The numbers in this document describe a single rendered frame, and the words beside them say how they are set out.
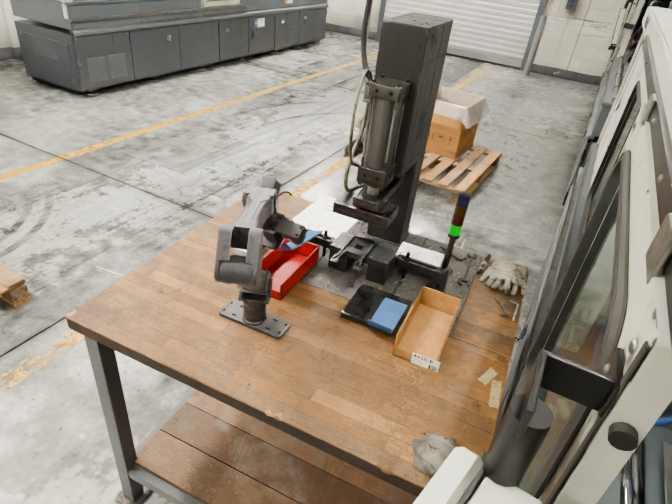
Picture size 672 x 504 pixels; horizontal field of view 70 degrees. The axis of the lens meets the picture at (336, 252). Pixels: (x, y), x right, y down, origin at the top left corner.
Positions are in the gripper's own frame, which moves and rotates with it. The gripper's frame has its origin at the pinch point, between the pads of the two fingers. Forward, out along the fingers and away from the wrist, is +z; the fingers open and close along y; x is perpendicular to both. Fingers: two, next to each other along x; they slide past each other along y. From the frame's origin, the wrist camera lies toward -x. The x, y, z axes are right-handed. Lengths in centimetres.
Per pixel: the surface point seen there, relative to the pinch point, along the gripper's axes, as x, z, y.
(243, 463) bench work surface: -3, 58, -60
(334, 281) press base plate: -16.1, 15.6, 0.9
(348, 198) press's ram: -12.8, 1.0, 23.1
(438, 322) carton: -51, 13, -1
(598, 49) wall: -124, 525, 774
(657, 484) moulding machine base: -103, -11, -25
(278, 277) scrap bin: -0.3, 11.1, -6.0
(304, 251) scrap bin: -1.5, 17.6, 8.0
